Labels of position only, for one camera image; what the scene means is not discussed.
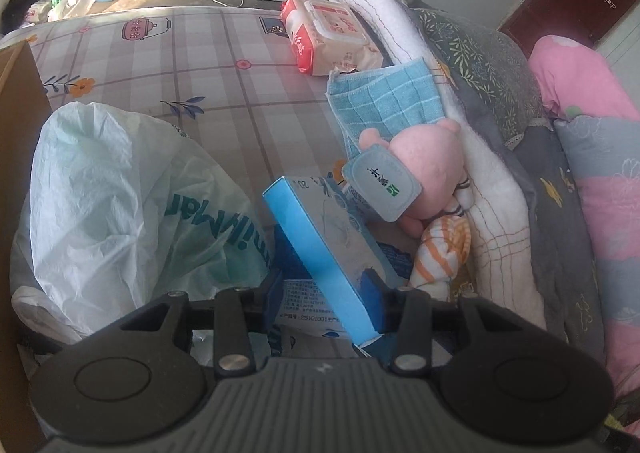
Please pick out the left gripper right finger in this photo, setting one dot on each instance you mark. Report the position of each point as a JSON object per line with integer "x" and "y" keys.
{"x": 403, "y": 320}

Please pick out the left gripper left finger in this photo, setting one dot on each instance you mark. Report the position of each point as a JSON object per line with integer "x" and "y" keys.
{"x": 239, "y": 312}

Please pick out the blue tissue box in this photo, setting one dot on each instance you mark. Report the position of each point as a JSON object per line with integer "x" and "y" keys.
{"x": 333, "y": 243}

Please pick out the orange striped white cloth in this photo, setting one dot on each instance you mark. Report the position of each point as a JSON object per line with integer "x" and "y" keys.
{"x": 444, "y": 247}

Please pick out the yogurt cup foil lid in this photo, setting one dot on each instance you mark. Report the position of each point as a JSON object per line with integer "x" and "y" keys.
{"x": 383, "y": 182}

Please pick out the pink plush toy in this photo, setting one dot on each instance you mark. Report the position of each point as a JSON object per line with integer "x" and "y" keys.
{"x": 433, "y": 153}

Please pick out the blue checkered towel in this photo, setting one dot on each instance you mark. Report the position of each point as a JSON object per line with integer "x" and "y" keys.
{"x": 388, "y": 99}

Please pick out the white fleece blanket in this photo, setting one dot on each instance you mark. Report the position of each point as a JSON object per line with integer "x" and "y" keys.
{"x": 500, "y": 249}

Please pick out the white plastic shopping bag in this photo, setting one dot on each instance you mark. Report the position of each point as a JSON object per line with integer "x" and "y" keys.
{"x": 123, "y": 208}

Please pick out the grey floral quilt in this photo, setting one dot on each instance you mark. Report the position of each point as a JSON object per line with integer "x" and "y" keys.
{"x": 584, "y": 175}

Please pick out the plaid cartoon bed sheet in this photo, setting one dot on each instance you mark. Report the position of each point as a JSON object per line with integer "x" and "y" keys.
{"x": 226, "y": 76}

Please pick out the red wet wipes pack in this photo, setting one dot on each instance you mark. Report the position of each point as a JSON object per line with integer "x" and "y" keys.
{"x": 327, "y": 37}

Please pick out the green leaf pattern pillow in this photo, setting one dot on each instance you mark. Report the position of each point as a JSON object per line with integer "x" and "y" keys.
{"x": 490, "y": 65}

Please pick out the cardboard box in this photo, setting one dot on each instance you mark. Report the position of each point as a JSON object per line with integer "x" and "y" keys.
{"x": 24, "y": 108}

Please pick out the pink pillow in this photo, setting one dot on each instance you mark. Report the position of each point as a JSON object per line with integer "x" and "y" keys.
{"x": 576, "y": 81}

